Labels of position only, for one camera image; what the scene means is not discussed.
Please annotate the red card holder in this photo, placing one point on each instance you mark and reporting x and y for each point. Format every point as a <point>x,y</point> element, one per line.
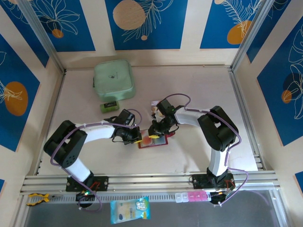
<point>162,142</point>

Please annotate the gold credit card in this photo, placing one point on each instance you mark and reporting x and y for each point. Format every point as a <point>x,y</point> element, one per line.
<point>155,109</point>

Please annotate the white card with red print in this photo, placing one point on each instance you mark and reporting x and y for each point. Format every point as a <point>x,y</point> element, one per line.
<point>154,103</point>

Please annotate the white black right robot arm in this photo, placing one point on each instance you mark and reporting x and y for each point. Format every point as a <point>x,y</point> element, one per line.
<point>187,117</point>

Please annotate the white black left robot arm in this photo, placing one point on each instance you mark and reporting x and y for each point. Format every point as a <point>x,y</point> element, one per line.
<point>99,131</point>

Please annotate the small green box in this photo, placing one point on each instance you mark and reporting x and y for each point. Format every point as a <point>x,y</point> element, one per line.
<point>109,107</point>

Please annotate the mint green zip pouch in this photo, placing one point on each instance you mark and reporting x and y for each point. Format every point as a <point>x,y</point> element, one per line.
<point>113,78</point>

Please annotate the pink and clear pill organizer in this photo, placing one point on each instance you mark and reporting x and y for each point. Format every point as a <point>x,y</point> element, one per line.
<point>193,197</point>

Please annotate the wet wipes packet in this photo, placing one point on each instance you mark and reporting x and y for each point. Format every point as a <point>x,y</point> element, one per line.
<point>129,210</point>

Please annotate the black left controller board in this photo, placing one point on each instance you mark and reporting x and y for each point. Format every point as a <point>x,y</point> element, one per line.
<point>81,197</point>

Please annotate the black controller board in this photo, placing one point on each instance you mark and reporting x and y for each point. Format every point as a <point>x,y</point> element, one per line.
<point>81,197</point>
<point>220,198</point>

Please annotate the black right controller board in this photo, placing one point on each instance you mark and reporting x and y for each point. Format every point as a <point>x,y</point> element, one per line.
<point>220,198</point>

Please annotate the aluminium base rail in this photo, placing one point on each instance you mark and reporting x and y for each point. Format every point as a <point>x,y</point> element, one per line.
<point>151,182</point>

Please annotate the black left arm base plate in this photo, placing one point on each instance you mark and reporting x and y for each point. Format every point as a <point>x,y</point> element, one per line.
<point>103,183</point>

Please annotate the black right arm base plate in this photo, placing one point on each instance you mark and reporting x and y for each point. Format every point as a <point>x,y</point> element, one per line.
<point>198,180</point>

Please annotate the aluminium side rail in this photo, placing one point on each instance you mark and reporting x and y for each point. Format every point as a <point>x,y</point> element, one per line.
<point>239,94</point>
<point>60,82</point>

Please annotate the aluminium frame post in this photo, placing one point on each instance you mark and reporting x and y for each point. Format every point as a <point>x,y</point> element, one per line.
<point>252,35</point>
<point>42,35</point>

